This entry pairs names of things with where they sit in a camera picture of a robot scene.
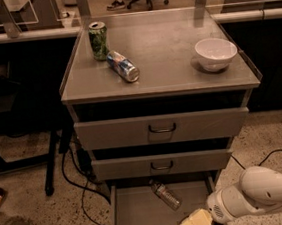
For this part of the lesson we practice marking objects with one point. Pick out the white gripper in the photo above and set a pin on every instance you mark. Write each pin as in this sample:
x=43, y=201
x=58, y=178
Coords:
x=218, y=207

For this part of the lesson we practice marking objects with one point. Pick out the clear plastic water bottle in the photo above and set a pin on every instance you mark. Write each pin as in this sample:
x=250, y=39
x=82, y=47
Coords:
x=165, y=194

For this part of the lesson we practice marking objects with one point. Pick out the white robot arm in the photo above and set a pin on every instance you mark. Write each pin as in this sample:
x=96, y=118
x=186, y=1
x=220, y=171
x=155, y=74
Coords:
x=257, y=192

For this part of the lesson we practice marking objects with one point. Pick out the grey bottom drawer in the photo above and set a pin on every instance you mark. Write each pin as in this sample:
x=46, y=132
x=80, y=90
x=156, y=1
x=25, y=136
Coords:
x=140, y=206

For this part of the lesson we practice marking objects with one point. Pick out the grey drawer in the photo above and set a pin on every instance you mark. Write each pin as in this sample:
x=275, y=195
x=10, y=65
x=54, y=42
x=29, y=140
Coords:
x=140, y=206
x=139, y=131
x=175, y=163

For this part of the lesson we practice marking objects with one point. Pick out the grey drawer cabinet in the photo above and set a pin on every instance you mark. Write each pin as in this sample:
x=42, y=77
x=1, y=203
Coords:
x=162, y=45

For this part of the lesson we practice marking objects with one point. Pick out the grey middle drawer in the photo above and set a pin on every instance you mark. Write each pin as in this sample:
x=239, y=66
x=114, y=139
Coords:
x=175, y=163

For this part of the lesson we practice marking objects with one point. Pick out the grey top drawer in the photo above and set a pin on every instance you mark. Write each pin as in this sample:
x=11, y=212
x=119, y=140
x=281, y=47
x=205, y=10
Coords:
x=139, y=131

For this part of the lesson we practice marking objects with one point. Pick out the black power adapter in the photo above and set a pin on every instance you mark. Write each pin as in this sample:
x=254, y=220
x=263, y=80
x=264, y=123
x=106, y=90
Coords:
x=84, y=161

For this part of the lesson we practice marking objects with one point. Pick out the white bowl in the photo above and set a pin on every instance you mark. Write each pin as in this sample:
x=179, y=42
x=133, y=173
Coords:
x=215, y=54

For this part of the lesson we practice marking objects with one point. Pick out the blue soda can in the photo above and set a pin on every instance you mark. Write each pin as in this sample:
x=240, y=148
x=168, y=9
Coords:
x=122, y=66

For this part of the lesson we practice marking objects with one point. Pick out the green soda can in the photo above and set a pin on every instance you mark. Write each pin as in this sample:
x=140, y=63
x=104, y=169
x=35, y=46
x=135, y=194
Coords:
x=97, y=37

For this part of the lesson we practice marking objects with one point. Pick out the black sneaker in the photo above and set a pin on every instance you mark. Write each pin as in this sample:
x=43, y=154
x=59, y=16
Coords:
x=116, y=5

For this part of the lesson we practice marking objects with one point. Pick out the black table leg frame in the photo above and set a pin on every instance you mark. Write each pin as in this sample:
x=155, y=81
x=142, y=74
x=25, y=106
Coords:
x=47, y=159

